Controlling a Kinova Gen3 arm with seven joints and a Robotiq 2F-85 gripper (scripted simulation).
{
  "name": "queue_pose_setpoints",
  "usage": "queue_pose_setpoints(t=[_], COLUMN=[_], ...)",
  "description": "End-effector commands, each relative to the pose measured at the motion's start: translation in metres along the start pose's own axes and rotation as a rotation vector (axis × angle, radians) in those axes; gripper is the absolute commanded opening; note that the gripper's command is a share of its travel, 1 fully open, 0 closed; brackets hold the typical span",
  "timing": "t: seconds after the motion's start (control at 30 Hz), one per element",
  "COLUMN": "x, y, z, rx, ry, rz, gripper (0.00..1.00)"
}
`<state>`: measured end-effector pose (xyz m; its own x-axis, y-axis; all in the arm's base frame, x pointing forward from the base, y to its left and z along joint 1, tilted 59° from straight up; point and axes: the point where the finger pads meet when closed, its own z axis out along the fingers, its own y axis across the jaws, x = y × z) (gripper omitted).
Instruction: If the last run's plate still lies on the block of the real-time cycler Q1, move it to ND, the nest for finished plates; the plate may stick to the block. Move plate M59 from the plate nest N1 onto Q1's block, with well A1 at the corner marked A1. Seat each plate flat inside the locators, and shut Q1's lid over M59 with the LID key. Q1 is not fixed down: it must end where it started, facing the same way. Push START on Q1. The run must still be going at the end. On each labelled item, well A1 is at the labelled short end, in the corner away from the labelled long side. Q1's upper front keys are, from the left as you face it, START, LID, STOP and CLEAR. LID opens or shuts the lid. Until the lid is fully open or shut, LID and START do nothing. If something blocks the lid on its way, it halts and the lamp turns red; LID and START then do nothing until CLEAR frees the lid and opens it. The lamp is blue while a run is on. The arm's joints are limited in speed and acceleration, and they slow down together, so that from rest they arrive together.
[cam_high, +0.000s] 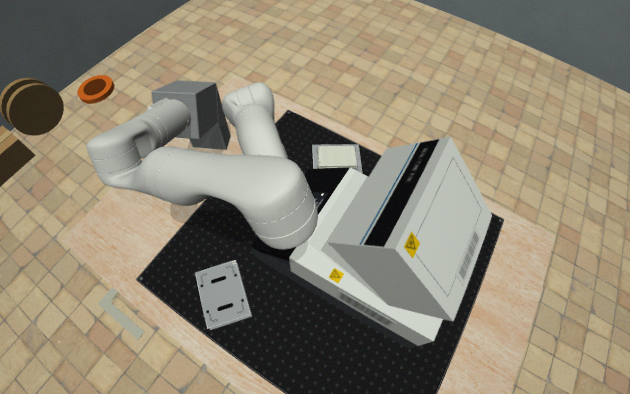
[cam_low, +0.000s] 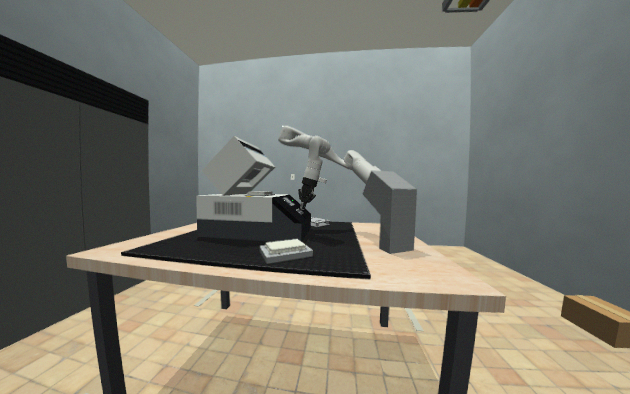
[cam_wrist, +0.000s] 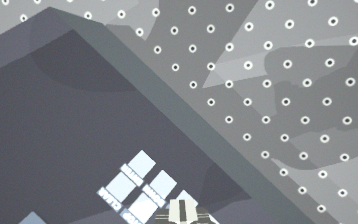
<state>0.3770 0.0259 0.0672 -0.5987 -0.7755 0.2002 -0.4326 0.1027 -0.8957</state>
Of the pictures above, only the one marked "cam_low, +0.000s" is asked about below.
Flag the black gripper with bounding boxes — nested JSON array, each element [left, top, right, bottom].
[[298, 177, 318, 210]]

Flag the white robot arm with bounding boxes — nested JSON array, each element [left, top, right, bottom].
[[279, 126, 381, 184]]

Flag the white thermal cycler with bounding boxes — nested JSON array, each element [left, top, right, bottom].
[[196, 136, 311, 242]]

